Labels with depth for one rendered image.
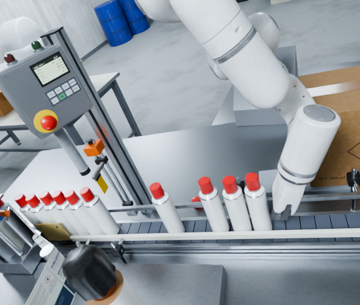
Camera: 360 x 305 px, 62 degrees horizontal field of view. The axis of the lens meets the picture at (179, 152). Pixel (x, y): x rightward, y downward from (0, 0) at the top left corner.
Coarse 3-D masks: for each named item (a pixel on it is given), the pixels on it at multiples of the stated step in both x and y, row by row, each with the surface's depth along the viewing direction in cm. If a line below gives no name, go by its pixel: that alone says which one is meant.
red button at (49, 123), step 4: (44, 116) 74; (48, 116) 74; (52, 116) 74; (44, 120) 73; (48, 120) 74; (52, 120) 74; (56, 120) 75; (44, 124) 73; (48, 124) 74; (52, 124) 74; (56, 124) 76; (44, 128) 74; (48, 128) 74; (52, 128) 75
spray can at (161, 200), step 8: (152, 184) 82; (152, 192) 80; (160, 192) 81; (152, 200) 83; (160, 200) 82; (168, 200) 83; (160, 208) 83; (168, 208) 83; (160, 216) 85; (168, 216) 85; (176, 216) 87; (168, 224) 86; (176, 224) 87; (168, 232) 91; (176, 232) 89; (184, 232) 91
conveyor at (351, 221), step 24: (288, 216) 85; (312, 216) 82; (336, 216) 80; (144, 240) 94; (168, 240) 91; (192, 240) 88; (216, 240) 86; (240, 240) 83; (264, 240) 81; (288, 240) 79; (312, 240) 77; (336, 240) 75
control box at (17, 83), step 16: (48, 48) 73; (0, 64) 74; (16, 64) 69; (32, 64) 71; (0, 80) 68; (16, 80) 69; (32, 80) 71; (64, 80) 76; (16, 96) 70; (32, 96) 72; (80, 96) 80; (16, 112) 80; (32, 112) 73; (48, 112) 76; (64, 112) 79; (80, 112) 82; (32, 128) 77
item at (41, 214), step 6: (30, 198) 95; (36, 198) 96; (30, 204) 96; (36, 204) 96; (42, 204) 98; (30, 210) 98; (36, 210) 96; (42, 210) 97; (36, 216) 98; (42, 216) 98; (48, 216) 99; (42, 222) 100; (48, 222) 100; (54, 222) 101; (60, 240) 105
